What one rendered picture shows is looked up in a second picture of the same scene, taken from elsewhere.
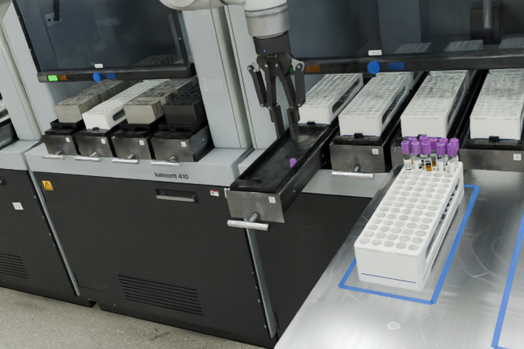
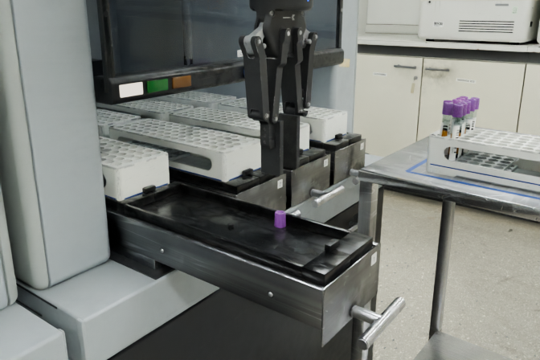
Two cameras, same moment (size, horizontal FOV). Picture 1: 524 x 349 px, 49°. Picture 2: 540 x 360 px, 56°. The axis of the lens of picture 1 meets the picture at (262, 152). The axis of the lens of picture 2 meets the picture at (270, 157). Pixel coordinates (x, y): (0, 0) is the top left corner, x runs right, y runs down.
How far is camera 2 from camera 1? 1.31 m
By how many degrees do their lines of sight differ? 79
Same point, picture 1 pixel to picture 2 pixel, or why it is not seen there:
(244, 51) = (38, 60)
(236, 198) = (336, 293)
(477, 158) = (344, 157)
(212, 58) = not seen: outside the picture
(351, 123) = (239, 157)
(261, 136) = (63, 252)
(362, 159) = (267, 202)
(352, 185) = not seen: hidden behind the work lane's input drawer
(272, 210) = (370, 280)
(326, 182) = not seen: hidden behind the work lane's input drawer
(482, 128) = (331, 128)
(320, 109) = (160, 161)
